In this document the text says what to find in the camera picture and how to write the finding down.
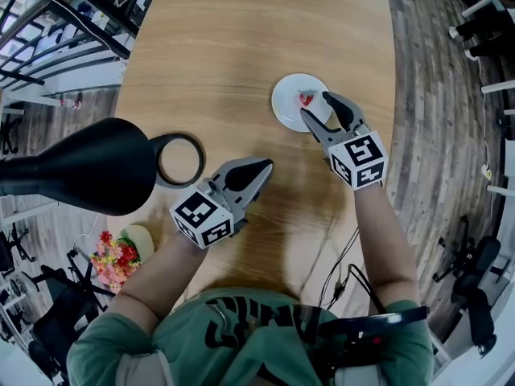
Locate black office chair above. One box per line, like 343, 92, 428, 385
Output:
0, 223, 37, 281
432, 215, 502, 353
27, 247, 109, 377

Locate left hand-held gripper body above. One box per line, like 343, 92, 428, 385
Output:
168, 173, 258, 251

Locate person in green shirt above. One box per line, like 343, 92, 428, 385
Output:
66, 287, 435, 386

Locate person's left forearm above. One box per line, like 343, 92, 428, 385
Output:
108, 231, 208, 329

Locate black stair railing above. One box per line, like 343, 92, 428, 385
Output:
0, 0, 168, 92

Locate white round plate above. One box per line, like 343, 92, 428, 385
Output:
271, 72, 335, 133

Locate black chest mount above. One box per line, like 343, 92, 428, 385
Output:
299, 306, 431, 381

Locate black desk lamp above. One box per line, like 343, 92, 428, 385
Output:
0, 117, 207, 218

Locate flowers in white pot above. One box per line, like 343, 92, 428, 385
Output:
90, 224, 156, 294

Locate person's right forearm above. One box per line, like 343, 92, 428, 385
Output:
353, 183, 418, 311

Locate white chest-worn device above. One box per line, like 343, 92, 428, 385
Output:
336, 366, 383, 386

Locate black cable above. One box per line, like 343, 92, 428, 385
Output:
321, 227, 387, 317

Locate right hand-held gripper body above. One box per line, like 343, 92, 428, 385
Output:
323, 125, 389, 192

